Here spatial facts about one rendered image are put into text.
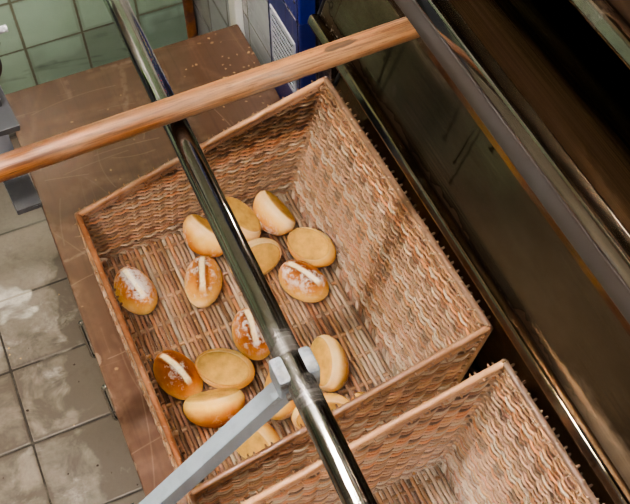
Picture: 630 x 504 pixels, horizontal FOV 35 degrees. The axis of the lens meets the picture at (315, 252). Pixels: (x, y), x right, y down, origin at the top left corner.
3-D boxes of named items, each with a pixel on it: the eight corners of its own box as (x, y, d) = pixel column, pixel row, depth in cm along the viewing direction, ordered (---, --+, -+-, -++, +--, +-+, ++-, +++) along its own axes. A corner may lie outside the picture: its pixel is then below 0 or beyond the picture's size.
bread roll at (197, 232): (220, 240, 172) (204, 266, 173) (240, 243, 178) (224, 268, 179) (181, 209, 176) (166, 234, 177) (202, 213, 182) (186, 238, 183)
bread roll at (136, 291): (167, 306, 172) (163, 289, 168) (134, 326, 170) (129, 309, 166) (139, 267, 177) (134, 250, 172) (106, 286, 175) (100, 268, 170)
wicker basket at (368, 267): (328, 172, 191) (329, 68, 168) (477, 415, 161) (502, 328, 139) (85, 261, 179) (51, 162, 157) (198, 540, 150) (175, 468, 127)
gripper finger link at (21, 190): (-2, 171, 118) (-1, 175, 118) (16, 211, 114) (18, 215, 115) (23, 162, 119) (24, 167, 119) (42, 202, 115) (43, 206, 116)
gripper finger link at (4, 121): (1, 89, 109) (-1, 84, 109) (21, 130, 106) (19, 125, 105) (-26, 98, 109) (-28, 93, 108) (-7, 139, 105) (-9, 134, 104)
